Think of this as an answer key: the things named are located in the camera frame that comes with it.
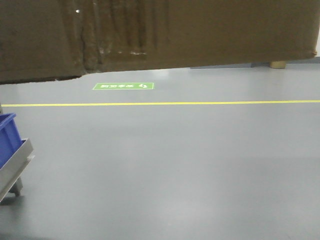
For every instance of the brown cardboard carton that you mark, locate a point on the brown cardboard carton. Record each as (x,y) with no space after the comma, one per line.
(48,40)

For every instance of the green floor sign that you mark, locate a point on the green floor sign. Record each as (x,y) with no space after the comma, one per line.
(124,86)

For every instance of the distant cardboard box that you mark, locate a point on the distant cardboard box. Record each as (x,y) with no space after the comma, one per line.
(278,64)

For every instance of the blue bin on cart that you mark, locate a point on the blue bin on cart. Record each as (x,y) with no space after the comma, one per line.
(10,139)

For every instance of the grey metal cart tray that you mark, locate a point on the grey metal cart tray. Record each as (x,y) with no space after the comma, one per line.
(10,173)

